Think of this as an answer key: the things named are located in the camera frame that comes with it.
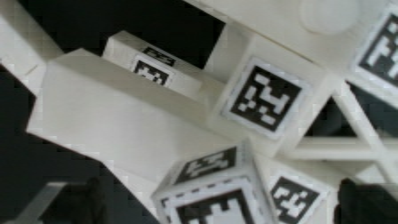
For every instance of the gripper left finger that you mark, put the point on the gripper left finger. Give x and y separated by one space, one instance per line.
66 204

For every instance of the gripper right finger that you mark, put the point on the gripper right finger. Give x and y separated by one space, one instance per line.
366 204

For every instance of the white tagged cube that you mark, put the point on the white tagged cube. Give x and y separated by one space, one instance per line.
215 192

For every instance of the white chair seat part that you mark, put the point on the white chair seat part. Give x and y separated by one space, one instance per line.
105 113

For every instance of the white chair leg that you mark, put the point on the white chair leg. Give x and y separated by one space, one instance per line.
153 63

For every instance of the white chair back part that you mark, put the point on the white chair back part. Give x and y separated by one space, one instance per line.
302 52

